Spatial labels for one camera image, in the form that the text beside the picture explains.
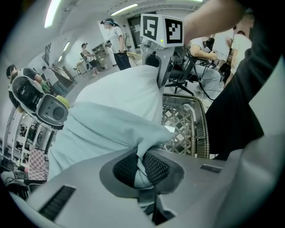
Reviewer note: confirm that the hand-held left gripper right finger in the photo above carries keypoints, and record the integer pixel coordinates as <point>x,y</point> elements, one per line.
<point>158,169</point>

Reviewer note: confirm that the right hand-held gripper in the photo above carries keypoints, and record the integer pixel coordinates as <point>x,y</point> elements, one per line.
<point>160,33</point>

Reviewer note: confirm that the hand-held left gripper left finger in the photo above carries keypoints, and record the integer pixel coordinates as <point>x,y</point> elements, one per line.
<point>124,171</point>

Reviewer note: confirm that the light blue pillowcase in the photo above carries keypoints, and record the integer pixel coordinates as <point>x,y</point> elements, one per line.
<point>100,133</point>

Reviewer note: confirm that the person's right forearm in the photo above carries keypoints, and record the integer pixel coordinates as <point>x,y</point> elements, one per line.
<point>211,20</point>

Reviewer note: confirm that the black double door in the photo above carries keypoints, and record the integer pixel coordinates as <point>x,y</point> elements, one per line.
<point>134,31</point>

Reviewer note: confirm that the white paper card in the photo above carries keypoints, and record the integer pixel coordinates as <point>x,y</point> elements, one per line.
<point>169,129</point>

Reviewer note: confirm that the grey pigeonhole cabinet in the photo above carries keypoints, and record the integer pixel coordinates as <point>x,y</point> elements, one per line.
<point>100,52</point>

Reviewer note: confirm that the ceiling light bar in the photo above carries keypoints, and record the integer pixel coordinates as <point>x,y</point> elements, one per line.
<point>60,58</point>
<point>52,13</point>
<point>124,9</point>
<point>66,46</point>

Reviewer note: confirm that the checkered cloth table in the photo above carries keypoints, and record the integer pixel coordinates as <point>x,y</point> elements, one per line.
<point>39,163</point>

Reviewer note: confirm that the person's black shirt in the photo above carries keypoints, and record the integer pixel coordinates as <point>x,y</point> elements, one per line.
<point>236,115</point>

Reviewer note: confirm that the white pod backpack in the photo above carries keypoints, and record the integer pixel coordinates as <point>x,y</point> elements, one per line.
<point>44,104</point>

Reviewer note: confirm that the black metal railing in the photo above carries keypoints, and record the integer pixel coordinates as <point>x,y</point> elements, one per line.
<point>47,53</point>

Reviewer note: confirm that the white metal rack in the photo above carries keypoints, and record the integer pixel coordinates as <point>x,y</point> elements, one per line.
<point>10,127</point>

